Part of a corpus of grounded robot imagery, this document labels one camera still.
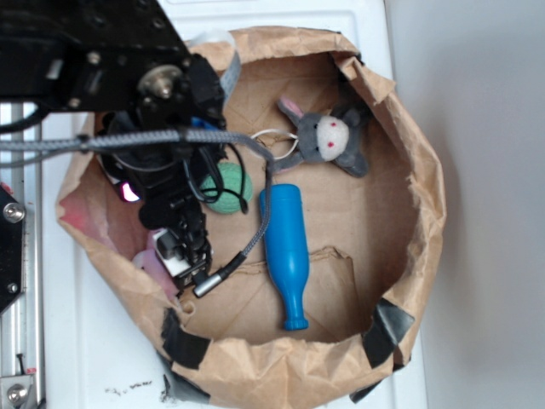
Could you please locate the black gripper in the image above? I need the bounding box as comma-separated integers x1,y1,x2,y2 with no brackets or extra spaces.
99,142,214,292

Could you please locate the pink plush bunny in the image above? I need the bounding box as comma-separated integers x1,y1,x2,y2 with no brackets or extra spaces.
132,231,179,300

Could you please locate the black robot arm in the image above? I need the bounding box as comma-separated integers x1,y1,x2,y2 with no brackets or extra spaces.
1,1,227,287

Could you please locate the grey plush bunny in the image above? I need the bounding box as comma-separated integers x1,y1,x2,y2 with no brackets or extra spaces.
252,96,373,178

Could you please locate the green knitted ball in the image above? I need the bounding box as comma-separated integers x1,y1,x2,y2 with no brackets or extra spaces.
200,162,253,215

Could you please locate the blue plastic bottle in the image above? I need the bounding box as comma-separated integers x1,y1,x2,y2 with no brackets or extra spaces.
265,184,310,331

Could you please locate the white plastic tray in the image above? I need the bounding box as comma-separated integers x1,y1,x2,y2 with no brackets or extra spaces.
40,0,429,409

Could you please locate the brown paper bag bin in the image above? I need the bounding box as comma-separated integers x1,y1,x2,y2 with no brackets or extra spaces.
56,26,446,408

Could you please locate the grey braided cable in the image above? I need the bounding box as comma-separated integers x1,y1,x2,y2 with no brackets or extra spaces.
0,127,276,298

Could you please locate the black mounting bracket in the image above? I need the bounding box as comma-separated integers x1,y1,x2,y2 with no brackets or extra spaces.
0,184,26,314

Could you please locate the aluminium frame rail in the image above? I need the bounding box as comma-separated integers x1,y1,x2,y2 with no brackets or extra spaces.
0,101,46,409

